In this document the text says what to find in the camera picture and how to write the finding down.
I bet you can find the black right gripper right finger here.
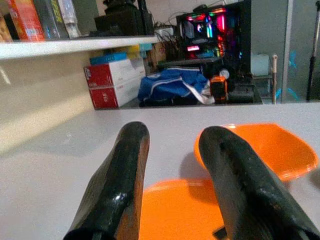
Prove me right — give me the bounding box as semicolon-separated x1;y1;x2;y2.
198;125;320;240

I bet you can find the blue and white bag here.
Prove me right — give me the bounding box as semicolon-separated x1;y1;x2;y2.
137;66;216;106

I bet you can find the white book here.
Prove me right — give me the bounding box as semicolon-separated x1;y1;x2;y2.
57;0;82;39

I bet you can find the black tripod pole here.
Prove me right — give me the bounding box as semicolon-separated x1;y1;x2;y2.
306;0;320;102

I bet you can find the orange plastic bowl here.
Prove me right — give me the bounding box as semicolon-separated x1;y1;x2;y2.
193;122;320;182

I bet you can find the white container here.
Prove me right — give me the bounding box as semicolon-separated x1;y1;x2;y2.
250;53;270;77

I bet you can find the white wall shelf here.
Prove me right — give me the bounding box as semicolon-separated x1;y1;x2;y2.
0;35;161;60

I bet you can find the glowing computer tower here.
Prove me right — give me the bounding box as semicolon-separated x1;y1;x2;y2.
176;0;252;76

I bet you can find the brown cardboard box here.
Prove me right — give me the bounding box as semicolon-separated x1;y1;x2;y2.
146;42;167;70

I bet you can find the black book yellow print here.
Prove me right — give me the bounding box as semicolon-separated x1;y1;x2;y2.
32;0;70;41

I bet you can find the orange and black device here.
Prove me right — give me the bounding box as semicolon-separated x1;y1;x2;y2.
209;75;229;103

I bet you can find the orange plastic plate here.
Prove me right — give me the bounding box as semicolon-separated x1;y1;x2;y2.
119;178;227;240

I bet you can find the red book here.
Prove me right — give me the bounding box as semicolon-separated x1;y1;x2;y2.
5;0;46;42

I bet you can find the grey metal post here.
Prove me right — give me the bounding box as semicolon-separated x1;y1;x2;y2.
280;0;295;104

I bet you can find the red and white carton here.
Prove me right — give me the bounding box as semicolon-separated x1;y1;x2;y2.
84;58;146;88
88;74;145;110

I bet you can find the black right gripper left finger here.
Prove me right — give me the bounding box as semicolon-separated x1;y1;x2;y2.
62;121;151;240

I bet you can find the blue flat box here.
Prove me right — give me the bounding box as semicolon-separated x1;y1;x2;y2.
89;51;129;66

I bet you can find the black box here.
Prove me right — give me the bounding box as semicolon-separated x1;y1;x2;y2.
94;0;155;37

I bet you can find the wooden stick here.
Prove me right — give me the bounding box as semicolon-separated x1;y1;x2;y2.
271;54;279;105

